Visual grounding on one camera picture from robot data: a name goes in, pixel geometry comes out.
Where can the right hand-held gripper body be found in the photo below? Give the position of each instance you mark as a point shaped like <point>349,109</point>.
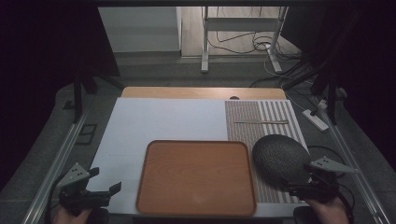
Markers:
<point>323,183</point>

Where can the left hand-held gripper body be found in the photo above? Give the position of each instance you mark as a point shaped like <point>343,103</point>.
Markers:
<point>77,193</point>

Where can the dark round woven placemat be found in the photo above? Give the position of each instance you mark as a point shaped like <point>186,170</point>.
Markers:
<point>277,158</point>

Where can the person's left hand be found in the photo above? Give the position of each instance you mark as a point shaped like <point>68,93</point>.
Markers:
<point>70,217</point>

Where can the person's right hand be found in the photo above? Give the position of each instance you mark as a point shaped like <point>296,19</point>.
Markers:
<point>327,213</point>

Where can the white power strip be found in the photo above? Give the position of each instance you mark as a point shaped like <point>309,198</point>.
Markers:
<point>315,119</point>

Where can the wooden chopsticks pair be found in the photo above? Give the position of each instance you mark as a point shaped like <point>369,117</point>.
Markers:
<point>261,121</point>

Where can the striped rectangular placemat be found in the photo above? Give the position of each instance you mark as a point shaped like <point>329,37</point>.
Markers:
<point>243,124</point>

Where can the black stand leg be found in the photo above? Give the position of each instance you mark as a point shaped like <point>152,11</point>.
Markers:
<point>77,96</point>
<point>331,93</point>

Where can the brown wooden tray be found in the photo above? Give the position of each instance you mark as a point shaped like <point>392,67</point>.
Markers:
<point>196,177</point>

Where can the white table sheet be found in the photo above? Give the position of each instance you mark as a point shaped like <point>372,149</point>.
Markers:
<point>162,121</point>

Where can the wooden table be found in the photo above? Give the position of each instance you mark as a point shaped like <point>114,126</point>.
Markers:
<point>186,92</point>

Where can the aluminium rail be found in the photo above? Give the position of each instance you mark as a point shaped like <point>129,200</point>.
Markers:
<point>56,168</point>
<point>351,158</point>

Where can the black flat floor frame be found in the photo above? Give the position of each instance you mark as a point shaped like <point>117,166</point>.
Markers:
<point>86,133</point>

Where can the white metal stand frame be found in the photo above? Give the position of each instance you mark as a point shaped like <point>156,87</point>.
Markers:
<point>239,23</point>

